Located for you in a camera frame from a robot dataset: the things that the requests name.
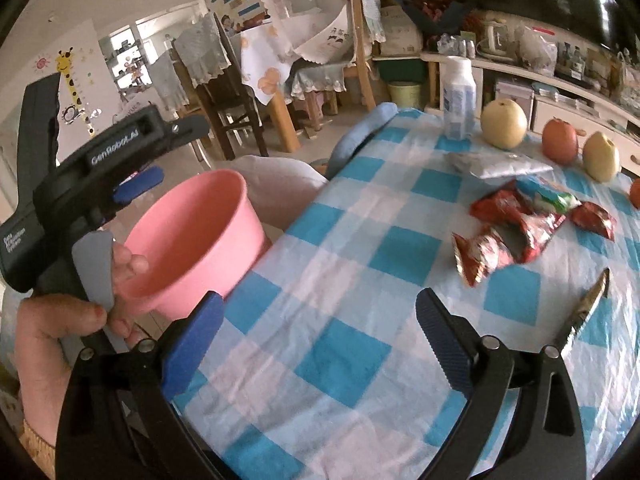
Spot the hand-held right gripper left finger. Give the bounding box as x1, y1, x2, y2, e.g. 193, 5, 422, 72
55, 290, 226, 480

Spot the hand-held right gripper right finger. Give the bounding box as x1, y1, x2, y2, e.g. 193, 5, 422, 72
415, 287, 584, 480

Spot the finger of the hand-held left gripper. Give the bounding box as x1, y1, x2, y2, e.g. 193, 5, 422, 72
114, 166, 164, 206
166, 114, 210, 153

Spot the pink plastic basin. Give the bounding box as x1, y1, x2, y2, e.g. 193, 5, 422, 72
117, 170, 273, 321

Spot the red white snack wrapper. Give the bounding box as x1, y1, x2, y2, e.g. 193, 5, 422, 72
452, 227, 516, 287

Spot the green snack wrapper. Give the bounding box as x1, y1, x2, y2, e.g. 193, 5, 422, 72
515, 176, 582, 214

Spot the long silver snack wrapper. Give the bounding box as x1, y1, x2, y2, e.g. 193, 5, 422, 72
445, 151, 553, 180

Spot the small red snack wrapper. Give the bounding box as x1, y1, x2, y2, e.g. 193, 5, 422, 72
570, 201, 616, 241

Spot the person's left hand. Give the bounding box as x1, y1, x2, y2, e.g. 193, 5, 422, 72
15, 242, 151, 446

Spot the wooden chair grey lace cover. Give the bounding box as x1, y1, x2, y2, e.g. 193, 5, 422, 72
172, 12, 263, 161
150, 52, 187, 113

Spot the dining table white cloth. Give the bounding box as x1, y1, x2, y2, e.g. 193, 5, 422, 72
240, 25, 302, 153

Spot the blue white checkered tablecloth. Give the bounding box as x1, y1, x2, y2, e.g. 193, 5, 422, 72
170, 107, 640, 480

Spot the beige cushion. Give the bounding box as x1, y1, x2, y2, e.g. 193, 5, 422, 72
235, 155, 331, 241

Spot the stool with lace cover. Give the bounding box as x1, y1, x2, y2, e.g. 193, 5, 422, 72
290, 62, 349, 116

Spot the white mesh food cover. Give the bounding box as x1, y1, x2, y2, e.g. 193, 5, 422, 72
256, 0, 351, 63

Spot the blue chair backrest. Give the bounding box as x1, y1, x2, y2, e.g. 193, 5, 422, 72
325, 102, 401, 181

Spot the light wooden chair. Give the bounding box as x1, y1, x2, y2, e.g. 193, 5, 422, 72
347, 0, 389, 111

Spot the green waste bin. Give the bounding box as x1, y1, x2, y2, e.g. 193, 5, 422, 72
387, 81, 423, 109

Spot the large yellow pear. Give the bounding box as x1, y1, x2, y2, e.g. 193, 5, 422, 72
481, 99, 528, 150

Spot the red apple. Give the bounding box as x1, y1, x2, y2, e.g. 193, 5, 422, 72
542, 117, 579, 165

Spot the white rice bag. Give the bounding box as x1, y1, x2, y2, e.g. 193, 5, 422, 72
380, 6, 423, 58

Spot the small yellow pear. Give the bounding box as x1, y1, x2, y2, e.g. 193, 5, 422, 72
582, 131, 621, 183

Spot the white plastic bottle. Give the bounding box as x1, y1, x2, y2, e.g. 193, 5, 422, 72
442, 56, 478, 141

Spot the white storage box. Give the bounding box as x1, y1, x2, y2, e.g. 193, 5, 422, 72
495, 78, 534, 111

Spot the white television cabinet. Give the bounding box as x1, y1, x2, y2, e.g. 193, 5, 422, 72
420, 50, 640, 171

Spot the dark wrapped flower bouquet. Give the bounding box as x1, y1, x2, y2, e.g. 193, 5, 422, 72
395, 0, 473, 38

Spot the clear plastic bag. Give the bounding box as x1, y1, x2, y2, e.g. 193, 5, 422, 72
515, 25, 558, 78

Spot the white electric kettle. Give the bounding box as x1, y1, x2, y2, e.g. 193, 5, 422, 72
482, 19, 516, 61

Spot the giraffe height wall sticker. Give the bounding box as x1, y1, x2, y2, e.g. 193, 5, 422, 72
55, 47, 99, 139

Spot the gold bracelet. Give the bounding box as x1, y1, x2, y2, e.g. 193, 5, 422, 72
20, 420, 57, 467

